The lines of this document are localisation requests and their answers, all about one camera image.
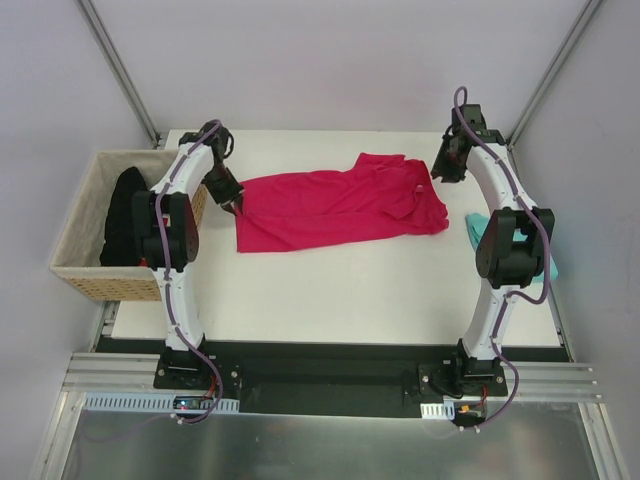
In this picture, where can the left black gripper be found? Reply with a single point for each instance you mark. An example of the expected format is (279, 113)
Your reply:
(227, 195)

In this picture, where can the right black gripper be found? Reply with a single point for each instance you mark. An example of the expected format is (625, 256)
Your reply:
(447, 170)

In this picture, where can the pink t shirt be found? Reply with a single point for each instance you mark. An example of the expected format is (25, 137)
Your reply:
(382, 196)

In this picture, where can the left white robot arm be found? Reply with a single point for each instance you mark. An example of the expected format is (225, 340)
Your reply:
(165, 231)

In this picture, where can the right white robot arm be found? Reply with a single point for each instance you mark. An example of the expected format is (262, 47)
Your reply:
(513, 256)

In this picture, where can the folded teal t shirt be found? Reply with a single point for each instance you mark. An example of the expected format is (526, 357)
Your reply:
(476, 225)

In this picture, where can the black t shirt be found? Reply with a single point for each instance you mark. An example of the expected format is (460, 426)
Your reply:
(119, 249)

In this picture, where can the wicker laundry basket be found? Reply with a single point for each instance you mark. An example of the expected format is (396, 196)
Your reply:
(76, 258)

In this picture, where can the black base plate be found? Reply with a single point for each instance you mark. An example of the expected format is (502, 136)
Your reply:
(330, 379)

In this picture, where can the right rear aluminium post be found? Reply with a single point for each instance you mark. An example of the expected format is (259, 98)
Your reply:
(569, 44)

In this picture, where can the aluminium post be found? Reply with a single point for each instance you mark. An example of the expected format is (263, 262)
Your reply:
(114, 61)
(569, 44)

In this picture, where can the left white cable duct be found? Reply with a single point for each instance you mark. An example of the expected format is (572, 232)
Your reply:
(157, 403)

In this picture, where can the white cable duct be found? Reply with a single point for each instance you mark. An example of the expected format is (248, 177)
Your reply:
(157, 403)
(438, 411)

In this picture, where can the aluminium rail frame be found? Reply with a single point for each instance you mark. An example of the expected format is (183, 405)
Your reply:
(553, 424)

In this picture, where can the left rear aluminium post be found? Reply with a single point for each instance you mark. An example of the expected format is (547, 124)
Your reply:
(114, 61)

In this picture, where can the right white cable duct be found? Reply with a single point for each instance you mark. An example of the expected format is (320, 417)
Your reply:
(438, 411)

